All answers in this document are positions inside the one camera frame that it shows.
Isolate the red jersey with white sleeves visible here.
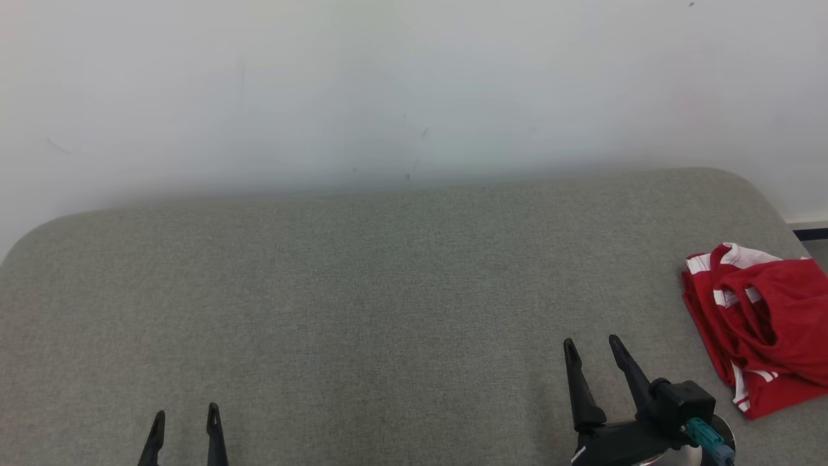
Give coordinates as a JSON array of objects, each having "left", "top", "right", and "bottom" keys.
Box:
[{"left": 681, "top": 243, "right": 828, "bottom": 421}]

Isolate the teal plug camera cable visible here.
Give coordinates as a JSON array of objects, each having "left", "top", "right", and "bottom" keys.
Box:
[{"left": 684, "top": 417, "right": 736, "bottom": 466}]

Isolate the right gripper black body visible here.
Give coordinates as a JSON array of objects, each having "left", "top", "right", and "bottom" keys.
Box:
[{"left": 571, "top": 418, "right": 694, "bottom": 466}]

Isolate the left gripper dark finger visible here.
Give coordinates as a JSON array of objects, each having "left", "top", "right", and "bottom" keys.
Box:
[
  {"left": 206, "top": 403, "right": 229, "bottom": 466},
  {"left": 137, "top": 410, "right": 166, "bottom": 466}
]

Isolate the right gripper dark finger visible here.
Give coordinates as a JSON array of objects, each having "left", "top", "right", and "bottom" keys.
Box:
[
  {"left": 563, "top": 338, "right": 607, "bottom": 434},
  {"left": 608, "top": 334, "right": 659, "bottom": 423}
]

